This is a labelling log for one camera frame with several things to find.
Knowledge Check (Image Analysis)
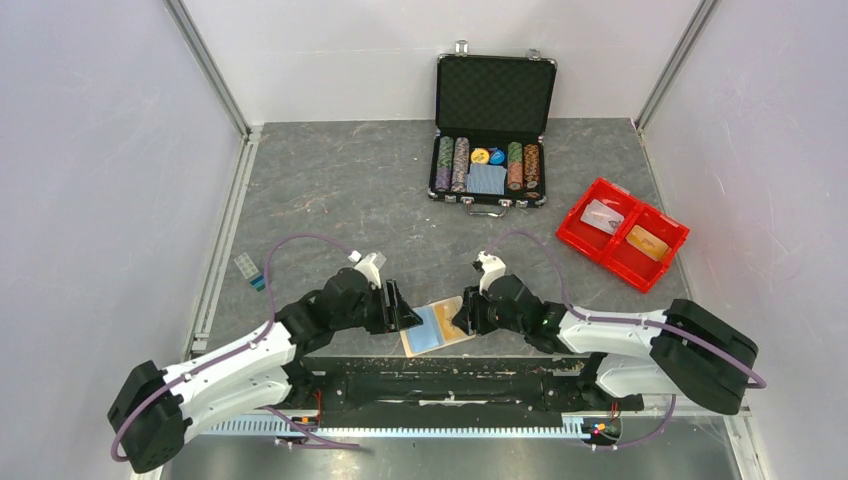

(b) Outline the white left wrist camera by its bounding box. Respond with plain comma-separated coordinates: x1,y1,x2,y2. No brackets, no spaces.
348,250,387,289

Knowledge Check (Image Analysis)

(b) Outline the yellow dealer chip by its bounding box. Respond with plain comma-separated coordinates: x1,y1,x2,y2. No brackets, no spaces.
470,148,491,164

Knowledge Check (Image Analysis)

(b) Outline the white card in bin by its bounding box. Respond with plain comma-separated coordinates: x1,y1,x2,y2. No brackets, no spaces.
580,199,625,235

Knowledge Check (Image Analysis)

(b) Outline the yellow card in bin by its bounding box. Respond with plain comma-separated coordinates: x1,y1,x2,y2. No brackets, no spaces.
625,225,669,262

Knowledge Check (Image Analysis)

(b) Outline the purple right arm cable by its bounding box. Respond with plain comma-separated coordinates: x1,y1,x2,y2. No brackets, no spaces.
483,229,768,452

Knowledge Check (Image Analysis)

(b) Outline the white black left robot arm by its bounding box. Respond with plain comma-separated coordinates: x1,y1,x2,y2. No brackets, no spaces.
107,268,423,473

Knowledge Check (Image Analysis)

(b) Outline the orange brown chip row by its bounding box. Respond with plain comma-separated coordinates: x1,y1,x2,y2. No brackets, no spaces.
523,144,541,199

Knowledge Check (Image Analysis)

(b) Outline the pink white chip row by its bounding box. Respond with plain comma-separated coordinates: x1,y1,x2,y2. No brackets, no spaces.
451,137,470,192

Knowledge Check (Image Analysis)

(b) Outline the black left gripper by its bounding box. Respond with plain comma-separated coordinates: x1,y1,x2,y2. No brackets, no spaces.
333,278,423,335

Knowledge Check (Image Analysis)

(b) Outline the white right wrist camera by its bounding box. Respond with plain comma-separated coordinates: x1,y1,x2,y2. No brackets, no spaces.
472,251,507,294

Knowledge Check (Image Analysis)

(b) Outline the beige leather card holder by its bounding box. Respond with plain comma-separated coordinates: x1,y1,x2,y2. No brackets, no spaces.
400,299,462,358

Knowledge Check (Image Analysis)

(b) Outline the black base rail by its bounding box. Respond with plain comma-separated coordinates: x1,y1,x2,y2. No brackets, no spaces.
273,357,644,429

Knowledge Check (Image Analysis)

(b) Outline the black poker chip case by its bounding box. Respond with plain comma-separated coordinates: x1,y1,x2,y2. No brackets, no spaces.
427,40,558,217

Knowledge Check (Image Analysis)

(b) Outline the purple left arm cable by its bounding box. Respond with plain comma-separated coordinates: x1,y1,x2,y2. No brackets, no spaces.
109,233,362,463

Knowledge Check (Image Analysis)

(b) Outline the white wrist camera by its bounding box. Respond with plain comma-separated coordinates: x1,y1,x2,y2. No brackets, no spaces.
348,250,387,289
472,251,507,294

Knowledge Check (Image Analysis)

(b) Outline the red double plastic bin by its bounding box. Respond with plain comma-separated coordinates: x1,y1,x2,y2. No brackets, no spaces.
556,177,690,293

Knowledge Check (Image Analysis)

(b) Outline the green orange chip row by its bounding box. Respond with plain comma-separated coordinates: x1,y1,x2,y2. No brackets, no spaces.
507,142,524,191

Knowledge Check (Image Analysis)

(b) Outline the blue playing card deck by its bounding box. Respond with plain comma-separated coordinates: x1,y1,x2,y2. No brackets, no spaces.
466,163,507,195

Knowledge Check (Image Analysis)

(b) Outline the orange VIP card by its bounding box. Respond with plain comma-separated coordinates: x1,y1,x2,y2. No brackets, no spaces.
433,297,471,345

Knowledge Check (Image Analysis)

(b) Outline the green purple chip row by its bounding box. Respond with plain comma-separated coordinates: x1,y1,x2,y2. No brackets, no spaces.
435,136,454,192

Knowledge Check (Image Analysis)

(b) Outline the blue dealer chip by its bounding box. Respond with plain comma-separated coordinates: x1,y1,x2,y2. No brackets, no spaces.
488,148,506,165

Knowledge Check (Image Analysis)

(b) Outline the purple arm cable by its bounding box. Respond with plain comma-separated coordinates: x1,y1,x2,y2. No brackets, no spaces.
109,233,362,463
483,229,768,452

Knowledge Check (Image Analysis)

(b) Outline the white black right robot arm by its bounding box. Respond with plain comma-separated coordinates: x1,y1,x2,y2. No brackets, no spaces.
451,275,763,415

